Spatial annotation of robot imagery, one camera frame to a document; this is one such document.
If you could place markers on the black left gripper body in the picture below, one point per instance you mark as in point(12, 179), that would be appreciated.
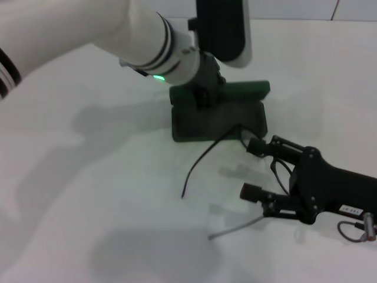
point(209, 70)

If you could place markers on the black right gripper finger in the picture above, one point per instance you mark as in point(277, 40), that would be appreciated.
point(257, 146)
point(250, 192)

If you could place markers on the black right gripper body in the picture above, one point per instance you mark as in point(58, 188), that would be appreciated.
point(330, 188)

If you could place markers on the black glasses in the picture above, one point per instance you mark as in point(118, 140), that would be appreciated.
point(281, 177)

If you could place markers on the green glasses case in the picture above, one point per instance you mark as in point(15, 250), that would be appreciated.
point(247, 87)

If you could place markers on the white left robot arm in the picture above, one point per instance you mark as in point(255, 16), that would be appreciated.
point(88, 26)

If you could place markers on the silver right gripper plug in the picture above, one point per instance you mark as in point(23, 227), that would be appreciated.
point(369, 227)

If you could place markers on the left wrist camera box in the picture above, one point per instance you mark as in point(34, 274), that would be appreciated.
point(221, 29)

